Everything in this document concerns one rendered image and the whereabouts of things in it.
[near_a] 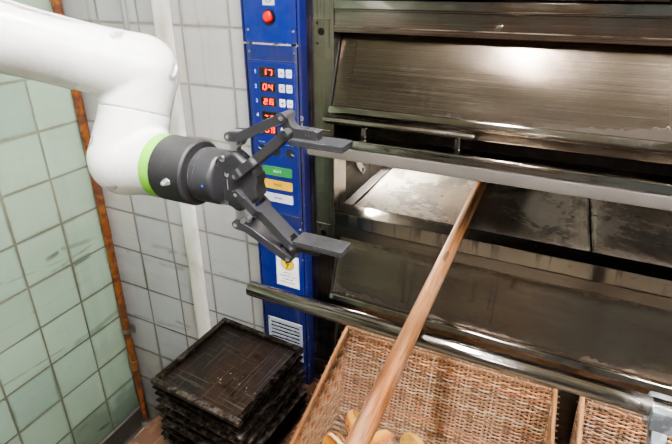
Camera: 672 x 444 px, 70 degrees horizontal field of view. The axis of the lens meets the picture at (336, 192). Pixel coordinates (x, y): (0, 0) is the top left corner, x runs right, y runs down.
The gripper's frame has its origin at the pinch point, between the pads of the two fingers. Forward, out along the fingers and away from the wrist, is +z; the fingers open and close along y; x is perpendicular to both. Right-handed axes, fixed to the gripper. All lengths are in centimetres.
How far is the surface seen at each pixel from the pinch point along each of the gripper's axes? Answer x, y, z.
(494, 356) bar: -18.3, 31.7, 19.5
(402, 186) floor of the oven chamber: -79, 31, -16
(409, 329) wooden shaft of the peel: -14.8, 28.4, 6.1
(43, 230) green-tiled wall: -33, 47, -117
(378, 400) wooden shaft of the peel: 1.1, 28.6, 6.6
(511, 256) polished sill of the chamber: -55, 33, 18
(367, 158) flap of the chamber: -40.2, 9.4, -12.0
